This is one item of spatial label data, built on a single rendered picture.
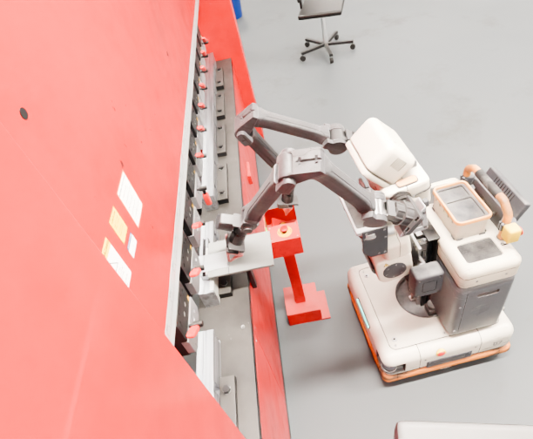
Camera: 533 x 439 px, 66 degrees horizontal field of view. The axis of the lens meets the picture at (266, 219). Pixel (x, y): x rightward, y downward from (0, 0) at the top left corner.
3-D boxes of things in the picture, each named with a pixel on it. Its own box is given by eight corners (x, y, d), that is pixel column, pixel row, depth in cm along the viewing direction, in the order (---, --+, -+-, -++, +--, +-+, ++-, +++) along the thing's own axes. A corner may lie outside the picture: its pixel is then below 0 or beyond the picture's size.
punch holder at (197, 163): (202, 178, 174) (190, 147, 162) (183, 183, 175) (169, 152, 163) (203, 158, 185) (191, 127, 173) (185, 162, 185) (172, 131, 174)
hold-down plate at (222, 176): (229, 202, 206) (227, 198, 204) (219, 205, 206) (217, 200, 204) (227, 165, 227) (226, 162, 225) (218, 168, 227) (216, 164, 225)
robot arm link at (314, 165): (316, 169, 101) (315, 135, 105) (273, 184, 109) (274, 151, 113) (392, 225, 133) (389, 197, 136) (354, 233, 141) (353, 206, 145)
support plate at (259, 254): (274, 266, 158) (273, 264, 157) (208, 279, 160) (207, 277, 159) (269, 232, 170) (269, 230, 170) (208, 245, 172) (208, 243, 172)
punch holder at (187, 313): (198, 354, 118) (178, 326, 106) (169, 360, 118) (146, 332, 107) (199, 309, 128) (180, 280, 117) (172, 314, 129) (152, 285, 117)
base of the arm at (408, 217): (424, 218, 131) (409, 194, 139) (406, 212, 128) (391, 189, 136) (408, 236, 136) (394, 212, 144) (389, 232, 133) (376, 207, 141)
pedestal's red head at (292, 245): (304, 253, 202) (299, 228, 189) (272, 259, 203) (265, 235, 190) (298, 224, 216) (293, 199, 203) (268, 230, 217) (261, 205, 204)
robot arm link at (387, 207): (400, 217, 132) (398, 202, 134) (375, 211, 127) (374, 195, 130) (381, 226, 139) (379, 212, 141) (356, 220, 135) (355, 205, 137)
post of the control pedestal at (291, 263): (306, 301, 245) (292, 244, 207) (296, 303, 246) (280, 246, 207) (304, 293, 249) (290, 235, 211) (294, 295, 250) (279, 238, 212)
